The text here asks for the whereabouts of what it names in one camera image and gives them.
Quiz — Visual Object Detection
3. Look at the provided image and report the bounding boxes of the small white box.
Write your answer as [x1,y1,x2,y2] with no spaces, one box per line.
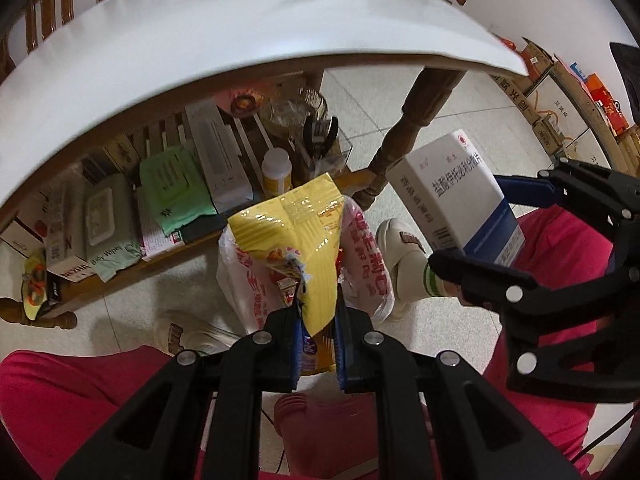
[0,217,48,261]

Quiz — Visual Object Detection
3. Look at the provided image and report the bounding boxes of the green packet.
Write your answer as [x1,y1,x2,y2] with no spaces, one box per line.
[139,144,219,237]

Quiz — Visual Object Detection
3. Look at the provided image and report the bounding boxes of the grey green wipes pack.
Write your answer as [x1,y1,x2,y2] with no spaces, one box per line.
[81,174,145,283]

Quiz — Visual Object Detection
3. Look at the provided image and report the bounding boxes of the red round packet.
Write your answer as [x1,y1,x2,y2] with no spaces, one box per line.
[229,87,262,120]

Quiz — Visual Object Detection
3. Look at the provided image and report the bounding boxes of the small beige box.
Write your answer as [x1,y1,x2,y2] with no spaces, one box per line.
[102,132,141,173]

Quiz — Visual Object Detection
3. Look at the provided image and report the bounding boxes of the beige slipper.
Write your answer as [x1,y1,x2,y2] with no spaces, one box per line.
[152,310,246,357]
[375,218,432,322]

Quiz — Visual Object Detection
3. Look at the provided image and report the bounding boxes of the wooden bench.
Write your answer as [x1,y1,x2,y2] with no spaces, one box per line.
[0,0,468,83]

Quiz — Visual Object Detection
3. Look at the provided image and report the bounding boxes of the long white box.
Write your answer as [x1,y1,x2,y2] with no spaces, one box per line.
[182,99,255,215]

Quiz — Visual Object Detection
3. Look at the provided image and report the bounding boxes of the row of cardboard boxes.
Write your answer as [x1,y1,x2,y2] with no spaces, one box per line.
[492,35,640,171]

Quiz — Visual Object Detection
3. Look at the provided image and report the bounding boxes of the pink print leaflet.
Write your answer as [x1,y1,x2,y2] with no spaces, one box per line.
[139,192,186,262]

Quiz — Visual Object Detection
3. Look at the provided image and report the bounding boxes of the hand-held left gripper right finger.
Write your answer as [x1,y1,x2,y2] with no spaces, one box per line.
[336,305,586,480]

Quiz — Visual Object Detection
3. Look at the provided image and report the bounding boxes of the black pliers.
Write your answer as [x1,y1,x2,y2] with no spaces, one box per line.
[303,115,341,157]

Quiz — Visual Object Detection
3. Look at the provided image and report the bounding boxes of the dark green notebook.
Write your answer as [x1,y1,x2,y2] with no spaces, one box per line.
[179,212,236,245]

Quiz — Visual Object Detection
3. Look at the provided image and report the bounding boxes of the red print plastic bag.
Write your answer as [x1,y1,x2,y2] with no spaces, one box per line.
[216,195,397,336]

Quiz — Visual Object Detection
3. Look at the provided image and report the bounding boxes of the white box red letters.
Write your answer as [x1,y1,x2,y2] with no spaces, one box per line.
[44,232,97,282]

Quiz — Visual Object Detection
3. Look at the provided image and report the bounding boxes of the yellow round packet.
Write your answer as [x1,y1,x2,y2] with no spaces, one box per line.
[20,250,63,322]

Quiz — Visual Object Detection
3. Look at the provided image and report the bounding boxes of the clear plastic box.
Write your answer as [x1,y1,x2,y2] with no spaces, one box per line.
[292,132,354,188]

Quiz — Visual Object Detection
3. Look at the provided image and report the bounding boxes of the black panel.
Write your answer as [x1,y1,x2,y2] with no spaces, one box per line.
[609,41,640,128]

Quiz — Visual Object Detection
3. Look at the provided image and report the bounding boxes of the white blue medicine box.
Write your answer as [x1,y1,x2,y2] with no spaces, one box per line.
[387,129,527,268]

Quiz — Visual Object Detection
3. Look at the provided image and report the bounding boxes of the person's left leg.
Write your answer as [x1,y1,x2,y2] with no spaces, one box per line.
[0,345,216,480]

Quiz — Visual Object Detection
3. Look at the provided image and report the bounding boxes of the clear jar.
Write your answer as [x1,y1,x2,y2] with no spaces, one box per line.
[257,87,330,128]

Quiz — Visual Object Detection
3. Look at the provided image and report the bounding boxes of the yellow snack packet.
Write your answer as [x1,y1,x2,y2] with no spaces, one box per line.
[227,174,348,376]

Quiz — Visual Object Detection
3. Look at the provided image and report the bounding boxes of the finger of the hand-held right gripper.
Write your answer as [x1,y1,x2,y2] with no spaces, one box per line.
[429,249,640,406]
[495,158,640,241]

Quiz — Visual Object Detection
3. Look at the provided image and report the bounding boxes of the white bottle yellow label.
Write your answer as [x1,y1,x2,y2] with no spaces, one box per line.
[261,148,294,201]

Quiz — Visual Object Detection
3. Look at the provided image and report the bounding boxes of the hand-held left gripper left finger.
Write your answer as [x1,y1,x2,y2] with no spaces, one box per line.
[55,305,306,480]

